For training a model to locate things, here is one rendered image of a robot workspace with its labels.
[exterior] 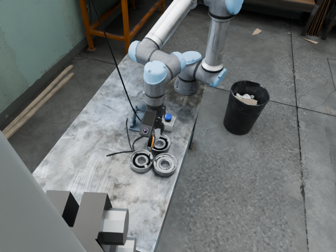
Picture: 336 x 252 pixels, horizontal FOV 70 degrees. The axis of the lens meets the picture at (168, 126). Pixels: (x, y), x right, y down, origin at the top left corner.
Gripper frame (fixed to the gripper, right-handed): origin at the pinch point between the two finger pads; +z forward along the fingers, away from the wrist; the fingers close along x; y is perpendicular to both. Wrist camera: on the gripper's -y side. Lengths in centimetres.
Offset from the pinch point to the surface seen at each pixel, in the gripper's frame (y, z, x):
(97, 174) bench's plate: -16.2, 13.2, 20.2
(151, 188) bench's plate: -16.3, 13.1, -4.7
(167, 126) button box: 17.0, 10.1, -2.8
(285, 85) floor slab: 195, 94, -108
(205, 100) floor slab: 139, 94, -19
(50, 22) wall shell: 145, 40, 153
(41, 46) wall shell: 123, 55, 154
